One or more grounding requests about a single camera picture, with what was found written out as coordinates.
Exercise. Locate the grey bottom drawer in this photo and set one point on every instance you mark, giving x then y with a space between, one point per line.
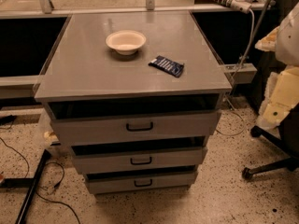
139 182

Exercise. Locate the grey drawer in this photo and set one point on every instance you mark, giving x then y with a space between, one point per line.
130 161
92 131
139 182

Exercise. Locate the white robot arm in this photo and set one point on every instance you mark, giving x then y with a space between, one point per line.
282 90

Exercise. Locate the grey drawer cabinet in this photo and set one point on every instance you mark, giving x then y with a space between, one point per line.
87 79

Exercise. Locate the grey top drawer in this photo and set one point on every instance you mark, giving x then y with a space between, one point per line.
92 131

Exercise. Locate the grey middle drawer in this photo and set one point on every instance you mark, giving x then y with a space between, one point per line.
130 161

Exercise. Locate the dark blue snack packet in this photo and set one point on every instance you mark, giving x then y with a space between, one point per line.
168 66

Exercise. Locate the white bowl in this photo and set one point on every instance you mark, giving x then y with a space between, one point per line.
126 42

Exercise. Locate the black floor stand bar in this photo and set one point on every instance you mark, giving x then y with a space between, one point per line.
29 183

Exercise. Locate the grey metal frame rail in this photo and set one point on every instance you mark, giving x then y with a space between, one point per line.
18 87

